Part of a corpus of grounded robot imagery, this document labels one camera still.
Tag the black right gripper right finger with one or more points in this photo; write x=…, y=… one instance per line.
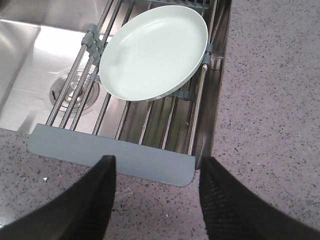
x=232, y=212

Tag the light green round plate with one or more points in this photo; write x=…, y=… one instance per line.
x=154, y=54

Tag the stainless steel sink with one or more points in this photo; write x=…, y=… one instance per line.
x=42, y=59

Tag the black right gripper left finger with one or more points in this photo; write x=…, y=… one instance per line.
x=82, y=212

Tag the teal roll-up drying rack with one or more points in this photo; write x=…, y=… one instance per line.
x=132, y=159

